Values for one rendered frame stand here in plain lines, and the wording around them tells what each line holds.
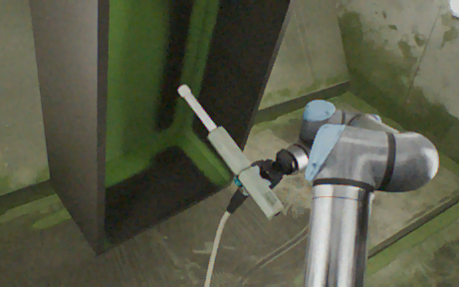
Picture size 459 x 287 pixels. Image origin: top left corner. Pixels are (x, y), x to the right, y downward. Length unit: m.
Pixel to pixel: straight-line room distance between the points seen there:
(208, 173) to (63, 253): 0.77
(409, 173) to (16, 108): 1.88
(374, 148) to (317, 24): 2.43
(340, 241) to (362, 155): 0.16
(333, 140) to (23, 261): 1.65
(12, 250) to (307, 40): 2.16
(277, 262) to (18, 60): 1.54
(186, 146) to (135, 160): 0.23
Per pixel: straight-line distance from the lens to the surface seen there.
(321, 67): 3.24
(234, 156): 1.31
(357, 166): 0.86
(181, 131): 2.02
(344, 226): 0.84
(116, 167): 1.85
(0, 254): 2.28
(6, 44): 2.39
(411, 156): 0.90
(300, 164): 1.45
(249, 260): 2.15
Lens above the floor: 1.72
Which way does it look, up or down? 38 degrees down
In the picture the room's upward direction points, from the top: 6 degrees clockwise
